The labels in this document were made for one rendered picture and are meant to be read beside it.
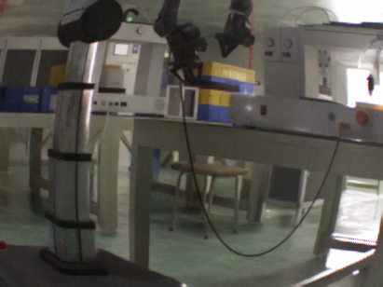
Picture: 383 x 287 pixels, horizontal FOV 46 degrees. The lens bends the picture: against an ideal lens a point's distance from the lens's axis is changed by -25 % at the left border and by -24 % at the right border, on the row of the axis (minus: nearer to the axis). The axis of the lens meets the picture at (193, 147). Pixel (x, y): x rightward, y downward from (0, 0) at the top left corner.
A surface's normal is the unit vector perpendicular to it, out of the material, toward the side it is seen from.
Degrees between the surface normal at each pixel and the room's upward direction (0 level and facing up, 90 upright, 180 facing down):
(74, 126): 90
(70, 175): 90
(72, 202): 90
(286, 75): 90
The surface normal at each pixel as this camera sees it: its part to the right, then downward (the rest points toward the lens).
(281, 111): -0.76, -0.03
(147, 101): 0.65, 0.09
